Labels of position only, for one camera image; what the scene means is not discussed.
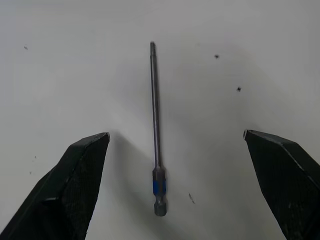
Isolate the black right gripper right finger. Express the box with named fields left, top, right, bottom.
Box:
left=242, top=129, right=320, bottom=240

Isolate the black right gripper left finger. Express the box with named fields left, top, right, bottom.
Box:
left=0, top=132, right=111, bottom=240

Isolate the long metal bit blue band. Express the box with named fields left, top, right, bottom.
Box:
left=149, top=41, right=168, bottom=217

